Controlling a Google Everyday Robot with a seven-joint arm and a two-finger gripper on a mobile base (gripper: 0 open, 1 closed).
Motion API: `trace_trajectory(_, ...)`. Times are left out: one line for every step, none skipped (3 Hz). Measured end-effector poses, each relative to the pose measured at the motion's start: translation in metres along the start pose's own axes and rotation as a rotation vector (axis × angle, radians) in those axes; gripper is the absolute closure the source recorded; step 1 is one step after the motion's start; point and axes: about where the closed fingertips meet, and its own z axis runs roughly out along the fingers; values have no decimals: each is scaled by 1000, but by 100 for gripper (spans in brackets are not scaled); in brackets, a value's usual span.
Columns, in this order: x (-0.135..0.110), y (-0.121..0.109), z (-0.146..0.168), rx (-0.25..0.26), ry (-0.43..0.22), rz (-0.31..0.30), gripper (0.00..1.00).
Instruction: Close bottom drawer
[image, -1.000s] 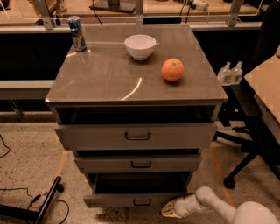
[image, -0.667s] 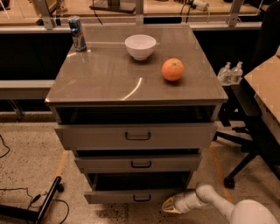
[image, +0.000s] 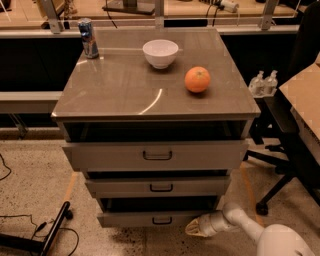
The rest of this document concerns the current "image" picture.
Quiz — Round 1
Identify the black stand leg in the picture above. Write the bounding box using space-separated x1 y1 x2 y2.
0 200 74 256

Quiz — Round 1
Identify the clear sanitizer bottle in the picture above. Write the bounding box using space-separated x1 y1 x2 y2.
249 71 264 96
263 70 278 95

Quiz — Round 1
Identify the black office chair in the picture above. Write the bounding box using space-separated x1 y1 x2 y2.
245 1 320 215

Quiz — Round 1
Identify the grey drawer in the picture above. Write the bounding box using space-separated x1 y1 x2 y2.
86 176 230 198
63 140 248 171
97 195 219 227

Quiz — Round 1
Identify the black floor cable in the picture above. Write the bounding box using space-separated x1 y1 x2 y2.
0 153 80 256

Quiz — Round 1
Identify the right clear sanitizer bottle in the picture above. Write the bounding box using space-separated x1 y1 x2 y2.
263 70 278 95

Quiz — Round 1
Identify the white ceramic bowl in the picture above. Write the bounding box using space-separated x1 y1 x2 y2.
142 39 179 69

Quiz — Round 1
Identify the grey top drawer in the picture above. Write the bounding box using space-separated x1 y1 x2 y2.
63 140 248 171

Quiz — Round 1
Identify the grey drawer cabinet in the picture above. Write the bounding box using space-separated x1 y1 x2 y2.
50 26 262 211

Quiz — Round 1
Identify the grey middle drawer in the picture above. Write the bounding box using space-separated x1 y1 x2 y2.
86 176 230 198

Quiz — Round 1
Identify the blue silver drink can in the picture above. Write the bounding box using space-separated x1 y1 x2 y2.
78 18 99 59

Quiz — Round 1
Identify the orange fruit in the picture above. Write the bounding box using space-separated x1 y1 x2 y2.
184 66 211 93

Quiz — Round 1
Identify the grey bottom drawer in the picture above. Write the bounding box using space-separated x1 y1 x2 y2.
97 195 219 227

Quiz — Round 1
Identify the grey metal bench rail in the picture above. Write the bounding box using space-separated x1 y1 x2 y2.
0 91 62 114

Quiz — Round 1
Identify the left clear sanitizer bottle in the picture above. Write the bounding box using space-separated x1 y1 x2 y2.
249 71 264 96

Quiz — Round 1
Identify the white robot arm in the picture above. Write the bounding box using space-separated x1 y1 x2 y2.
185 202 316 256

